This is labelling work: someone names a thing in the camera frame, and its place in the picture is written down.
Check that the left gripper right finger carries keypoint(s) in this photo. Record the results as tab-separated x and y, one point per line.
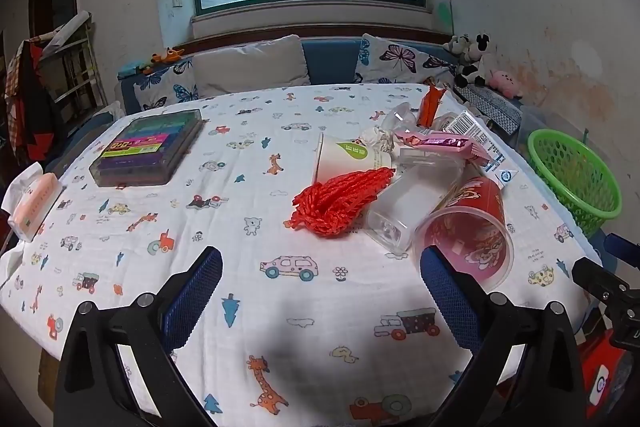
525	368

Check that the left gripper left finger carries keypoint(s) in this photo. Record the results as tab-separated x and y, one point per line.
92	388

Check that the red printed plastic cup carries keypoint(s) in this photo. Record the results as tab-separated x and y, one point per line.
470	231

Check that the white blue milk carton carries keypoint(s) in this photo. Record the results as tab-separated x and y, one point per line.
499	167

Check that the clear plastic box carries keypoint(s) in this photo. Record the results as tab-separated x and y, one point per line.
421	187

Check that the pink snack wrapper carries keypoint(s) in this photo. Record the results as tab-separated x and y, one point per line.
445	143

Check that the orange red snack bag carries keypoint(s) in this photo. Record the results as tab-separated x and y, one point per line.
429	106

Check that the red mesh net bag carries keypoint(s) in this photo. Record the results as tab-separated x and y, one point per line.
328	209

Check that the white tissue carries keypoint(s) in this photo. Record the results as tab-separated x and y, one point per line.
379	139

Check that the clear pudding cup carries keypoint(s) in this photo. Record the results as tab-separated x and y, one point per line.
400	119

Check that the white paper cup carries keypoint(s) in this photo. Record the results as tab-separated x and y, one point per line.
335	157

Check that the green plastic waste basket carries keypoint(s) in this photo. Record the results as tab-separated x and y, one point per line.
577	176

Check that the pink tissue pack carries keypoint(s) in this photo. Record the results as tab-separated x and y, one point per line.
28	200

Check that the striped grey cloth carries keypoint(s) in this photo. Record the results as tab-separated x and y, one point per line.
503	113

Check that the pink plush toy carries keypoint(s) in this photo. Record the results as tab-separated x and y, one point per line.
505	84

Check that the black white cow plush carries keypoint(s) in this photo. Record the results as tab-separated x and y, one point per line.
470	53

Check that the patterned white tablecloth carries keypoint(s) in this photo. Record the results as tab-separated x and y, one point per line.
301	331

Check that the left butterfly pillow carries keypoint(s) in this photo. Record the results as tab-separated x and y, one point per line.
170	84

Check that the butterfly pillow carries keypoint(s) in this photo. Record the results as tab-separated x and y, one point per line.
170	84
384	61

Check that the metal shelf rack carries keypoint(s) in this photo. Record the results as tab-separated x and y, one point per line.
69	71

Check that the right butterfly pillow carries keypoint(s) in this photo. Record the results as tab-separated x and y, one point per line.
384	61

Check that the orange toy on sofa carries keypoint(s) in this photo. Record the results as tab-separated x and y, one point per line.
169	56

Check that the blue sofa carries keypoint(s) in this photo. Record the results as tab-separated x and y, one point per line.
329	60

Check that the beige cushion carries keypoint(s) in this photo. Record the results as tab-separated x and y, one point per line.
278	63

